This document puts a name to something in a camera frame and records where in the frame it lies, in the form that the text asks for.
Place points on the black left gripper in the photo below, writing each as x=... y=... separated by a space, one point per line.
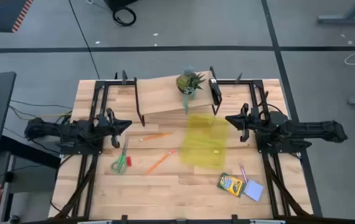
x=106 y=126

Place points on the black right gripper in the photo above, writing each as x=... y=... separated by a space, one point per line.
x=255 y=123

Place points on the yellow translucent plastic box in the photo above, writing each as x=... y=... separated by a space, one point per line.
x=204 y=143

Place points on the orange pencil pink eraser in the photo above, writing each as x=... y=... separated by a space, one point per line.
x=159 y=162

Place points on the yellow green crayon box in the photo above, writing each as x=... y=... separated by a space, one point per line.
x=231 y=184

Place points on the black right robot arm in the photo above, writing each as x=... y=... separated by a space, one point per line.
x=308 y=129

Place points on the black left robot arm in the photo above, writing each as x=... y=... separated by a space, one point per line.
x=53 y=127

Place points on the red eraser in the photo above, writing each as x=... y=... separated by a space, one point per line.
x=129 y=161

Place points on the pink pen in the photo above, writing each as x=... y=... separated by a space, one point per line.
x=243 y=173

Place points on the potted succulent plant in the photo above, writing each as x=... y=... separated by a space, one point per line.
x=187 y=82

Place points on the lavender sticky note pad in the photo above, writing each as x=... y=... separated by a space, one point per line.
x=253 y=190

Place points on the grey desk leg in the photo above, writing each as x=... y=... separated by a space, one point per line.
x=345 y=19

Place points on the black orange-striped floor mat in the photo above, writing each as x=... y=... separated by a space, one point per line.
x=3 y=15

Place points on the black frame clamp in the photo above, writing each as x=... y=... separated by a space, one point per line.
x=238 y=78
x=124 y=77

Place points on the wooden table with black frame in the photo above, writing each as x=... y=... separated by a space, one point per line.
x=162 y=96

